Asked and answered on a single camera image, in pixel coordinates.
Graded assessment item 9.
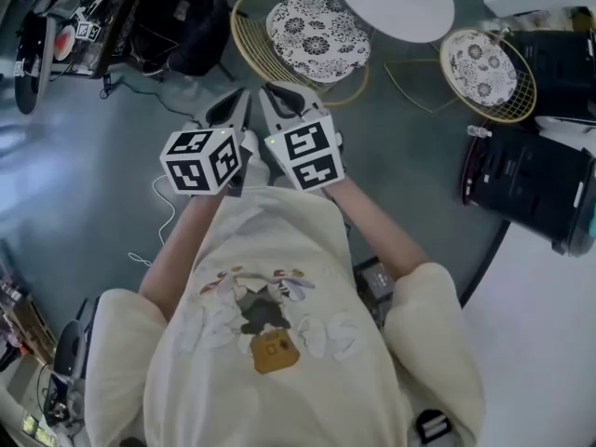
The person's right forearm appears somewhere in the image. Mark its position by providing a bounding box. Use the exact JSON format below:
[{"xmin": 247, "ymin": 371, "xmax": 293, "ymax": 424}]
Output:
[{"xmin": 324, "ymin": 177, "xmax": 430, "ymax": 282}]

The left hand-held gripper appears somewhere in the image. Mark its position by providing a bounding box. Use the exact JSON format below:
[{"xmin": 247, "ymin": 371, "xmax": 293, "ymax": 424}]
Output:
[{"xmin": 159, "ymin": 88, "xmax": 255, "ymax": 198}]

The black battery pack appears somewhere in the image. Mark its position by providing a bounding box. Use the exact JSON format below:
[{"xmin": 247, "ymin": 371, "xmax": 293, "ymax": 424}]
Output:
[{"xmin": 352, "ymin": 256, "xmax": 398, "ymax": 331}]

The black striped strap buckle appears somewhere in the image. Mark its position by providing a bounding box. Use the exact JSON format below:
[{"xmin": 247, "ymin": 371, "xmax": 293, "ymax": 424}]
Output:
[{"xmin": 413, "ymin": 407, "xmax": 454, "ymax": 446}]

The red white bowl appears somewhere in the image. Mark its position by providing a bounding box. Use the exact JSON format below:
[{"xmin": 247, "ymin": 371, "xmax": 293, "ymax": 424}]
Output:
[{"xmin": 53, "ymin": 25, "xmax": 76, "ymax": 63}]

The white cable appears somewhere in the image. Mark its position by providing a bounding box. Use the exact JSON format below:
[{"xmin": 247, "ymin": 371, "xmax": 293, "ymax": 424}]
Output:
[{"xmin": 128, "ymin": 174, "xmax": 178, "ymax": 269}]

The person's left forearm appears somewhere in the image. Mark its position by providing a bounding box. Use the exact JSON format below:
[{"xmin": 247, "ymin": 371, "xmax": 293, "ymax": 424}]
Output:
[{"xmin": 137, "ymin": 194, "xmax": 224, "ymax": 319}]

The dark coffee table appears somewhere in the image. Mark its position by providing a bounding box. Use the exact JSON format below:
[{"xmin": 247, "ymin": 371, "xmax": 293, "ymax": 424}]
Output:
[{"xmin": 25, "ymin": 0, "xmax": 157, "ymax": 82}]

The black equipment case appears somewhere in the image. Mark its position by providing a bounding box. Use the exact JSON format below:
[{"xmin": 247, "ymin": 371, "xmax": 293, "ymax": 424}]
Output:
[
  {"xmin": 459, "ymin": 123, "xmax": 596, "ymax": 258},
  {"xmin": 501, "ymin": 29, "xmax": 596, "ymax": 121}
]

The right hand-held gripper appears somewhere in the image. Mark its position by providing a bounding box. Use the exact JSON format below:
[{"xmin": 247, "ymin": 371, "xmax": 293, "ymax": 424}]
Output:
[{"xmin": 259, "ymin": 81, "xmax": 348, "ymax": 194}]

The round grey tray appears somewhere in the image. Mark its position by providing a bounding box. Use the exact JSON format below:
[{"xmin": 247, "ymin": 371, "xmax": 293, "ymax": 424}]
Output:
[{"xmin": 12, "ymin": 10, "xmax": 59, "ymax": 116}]

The black office chair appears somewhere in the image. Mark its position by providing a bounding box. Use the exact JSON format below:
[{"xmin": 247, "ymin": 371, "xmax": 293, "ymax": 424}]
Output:
[{"xmin": 52, "ymin": 295, "xmax": 102, "ymax": 386}]

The person's cream sweatshirt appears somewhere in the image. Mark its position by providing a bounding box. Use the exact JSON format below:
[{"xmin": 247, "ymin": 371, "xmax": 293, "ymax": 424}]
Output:
[{"xmin": 83, "ymin": 184, "xmax": 489, "ymax": 447}]

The round white table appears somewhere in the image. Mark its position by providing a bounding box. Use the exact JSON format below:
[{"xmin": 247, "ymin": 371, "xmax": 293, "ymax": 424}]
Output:
[{"xmin": 332, "ymin": 0, "xmax": 456, "ymax": 45}]

